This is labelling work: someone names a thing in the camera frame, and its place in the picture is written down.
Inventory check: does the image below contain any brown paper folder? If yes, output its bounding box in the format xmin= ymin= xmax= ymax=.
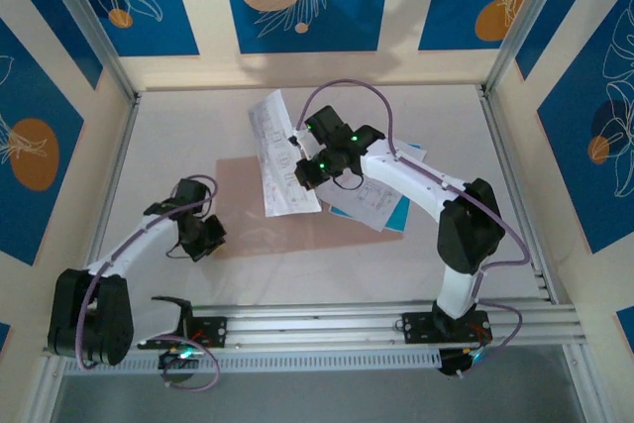
xmin=213 ymin=155 xmax=405 ymax=260

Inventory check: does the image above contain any blue sheet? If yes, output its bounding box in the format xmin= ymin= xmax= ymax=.
xmin=329 ymin=194 xmax=412 ymax=234

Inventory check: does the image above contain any black left controller board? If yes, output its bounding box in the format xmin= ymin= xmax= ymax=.
xmin=158 ymin=349 xmax=199 ymax=385

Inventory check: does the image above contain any black controller board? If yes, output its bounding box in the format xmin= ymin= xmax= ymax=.
xmin=158 ymin=349 xmax=199 ymax=385
xmin=438 ymin=347 xmax=485 ymax=378

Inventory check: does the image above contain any black right controller board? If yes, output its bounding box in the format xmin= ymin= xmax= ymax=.
xmin=438 ymin=347 xmax=485 ymax=378

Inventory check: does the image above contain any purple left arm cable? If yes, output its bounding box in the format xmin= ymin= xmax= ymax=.
xmin=78 ymin=173 xmax=219 ymax=370

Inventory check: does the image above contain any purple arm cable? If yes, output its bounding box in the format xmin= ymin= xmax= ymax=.
xmin=295 ymin=78 xmax=532 ymax=365
xmin=78 ymin=173 xmax=219 ymax=370

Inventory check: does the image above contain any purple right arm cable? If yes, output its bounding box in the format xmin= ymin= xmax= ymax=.
xmin=295 ymin=78 xmax=532 ymax=365

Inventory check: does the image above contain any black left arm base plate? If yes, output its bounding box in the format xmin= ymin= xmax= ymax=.
xmin=137 ymin=316 xmax=229 ymax=351

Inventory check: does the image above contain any aluminium table side rail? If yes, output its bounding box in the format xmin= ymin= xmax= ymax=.
xmin=73 ymin=90 xmax=143 ymax=315
xmin=475 ymin=85 xmax=561 ymax=303

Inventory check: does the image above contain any aluminium mounting rail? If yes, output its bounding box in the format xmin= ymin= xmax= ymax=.
xmin=42 ymin=297 xmax=581 ymax=358

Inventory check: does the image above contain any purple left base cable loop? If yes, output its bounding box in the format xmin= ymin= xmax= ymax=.
xmin=160 ymin=336 xmax=221 ymax=392

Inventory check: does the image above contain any grey slotted cable duct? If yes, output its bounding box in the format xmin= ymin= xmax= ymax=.
xmin=62 ymin=349 xmax=442 ymax=377

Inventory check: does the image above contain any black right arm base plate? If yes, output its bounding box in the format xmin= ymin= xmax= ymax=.
xmin=401 ymin=310 xmax=492 ymax=345

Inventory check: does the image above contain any aluminium frame post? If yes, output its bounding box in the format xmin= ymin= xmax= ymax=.
xmin=37 ymin=0 xmax=141 ymax=103
xmin=482 ymin=0 xmax=571 ymax=97

